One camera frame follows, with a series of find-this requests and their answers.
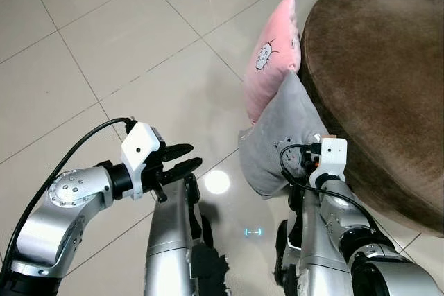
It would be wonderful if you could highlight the grey pillow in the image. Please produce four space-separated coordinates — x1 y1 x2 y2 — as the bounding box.
238 70 330 198

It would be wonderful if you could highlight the brown round sofa seat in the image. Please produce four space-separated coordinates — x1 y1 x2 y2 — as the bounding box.
299 0 444 238

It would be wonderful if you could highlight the pink pillow with cartoon print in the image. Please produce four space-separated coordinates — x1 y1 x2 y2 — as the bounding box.
243 0 302 125

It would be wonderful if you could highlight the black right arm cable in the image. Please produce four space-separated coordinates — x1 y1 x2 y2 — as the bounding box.
279 143 384 236

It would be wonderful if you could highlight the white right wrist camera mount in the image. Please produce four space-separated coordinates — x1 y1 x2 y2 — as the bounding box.
309 137 348 187

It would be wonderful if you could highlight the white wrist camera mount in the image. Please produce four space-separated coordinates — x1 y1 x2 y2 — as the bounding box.
121 121 164 200
309 137 348 187

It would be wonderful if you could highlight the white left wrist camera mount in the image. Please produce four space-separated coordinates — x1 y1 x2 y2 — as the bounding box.
121 121 164 200

